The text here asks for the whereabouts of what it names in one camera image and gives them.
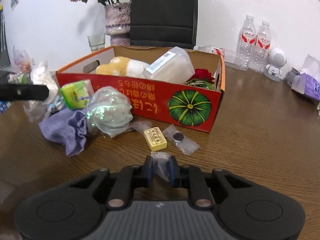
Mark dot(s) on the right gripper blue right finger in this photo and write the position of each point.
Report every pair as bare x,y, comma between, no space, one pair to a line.
174,172

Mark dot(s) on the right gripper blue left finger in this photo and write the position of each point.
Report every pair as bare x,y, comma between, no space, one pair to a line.
148,170

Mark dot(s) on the small clear plastic packet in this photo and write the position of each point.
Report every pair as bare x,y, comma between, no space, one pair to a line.
159,162

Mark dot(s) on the yellow eraser block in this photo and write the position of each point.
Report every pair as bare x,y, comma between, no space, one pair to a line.
155,139

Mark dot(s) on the green tissue packet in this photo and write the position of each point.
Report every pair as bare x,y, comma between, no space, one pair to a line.
77,94

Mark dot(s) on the purple cloth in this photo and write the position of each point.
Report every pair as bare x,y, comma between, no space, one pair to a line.
68,128

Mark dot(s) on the iridescent bundle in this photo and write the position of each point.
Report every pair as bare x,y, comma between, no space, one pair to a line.
109,112

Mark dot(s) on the wrapped black coin cell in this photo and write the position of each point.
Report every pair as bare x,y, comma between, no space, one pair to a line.
182,142

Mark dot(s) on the crumpled white plastic bag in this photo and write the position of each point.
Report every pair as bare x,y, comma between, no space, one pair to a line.
37,111

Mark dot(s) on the red orange cardboard box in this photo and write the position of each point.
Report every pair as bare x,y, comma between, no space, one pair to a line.
182,105

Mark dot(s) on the red artificial rose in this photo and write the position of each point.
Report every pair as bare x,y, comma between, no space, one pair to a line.
204,75

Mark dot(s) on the clear drinking glass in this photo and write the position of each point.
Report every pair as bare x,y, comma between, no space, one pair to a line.
96,41

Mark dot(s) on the clear plastic container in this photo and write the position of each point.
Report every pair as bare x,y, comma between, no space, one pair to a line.
174,66

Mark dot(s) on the yellow white plush toy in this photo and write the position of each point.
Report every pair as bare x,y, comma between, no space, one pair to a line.
123,66

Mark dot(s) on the lying empty water bottle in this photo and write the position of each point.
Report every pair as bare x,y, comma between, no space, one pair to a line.
229,56

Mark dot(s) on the purple ceramic vase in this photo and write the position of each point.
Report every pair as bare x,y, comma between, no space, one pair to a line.
118,23

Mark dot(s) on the left standing water bottle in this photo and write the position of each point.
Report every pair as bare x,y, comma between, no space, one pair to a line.
247,38

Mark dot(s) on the standing water bottle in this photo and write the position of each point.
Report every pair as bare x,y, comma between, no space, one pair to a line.
247,38
261,48

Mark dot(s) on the white astronaut figurine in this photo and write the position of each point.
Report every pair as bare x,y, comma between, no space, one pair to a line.
276,60

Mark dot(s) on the black paper shopping bag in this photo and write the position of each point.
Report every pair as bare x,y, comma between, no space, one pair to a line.
164,23

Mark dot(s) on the purple tissue box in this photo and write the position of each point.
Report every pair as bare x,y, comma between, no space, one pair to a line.
305,81

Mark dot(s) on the right standing water bottle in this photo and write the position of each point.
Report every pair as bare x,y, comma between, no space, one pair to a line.
261,48

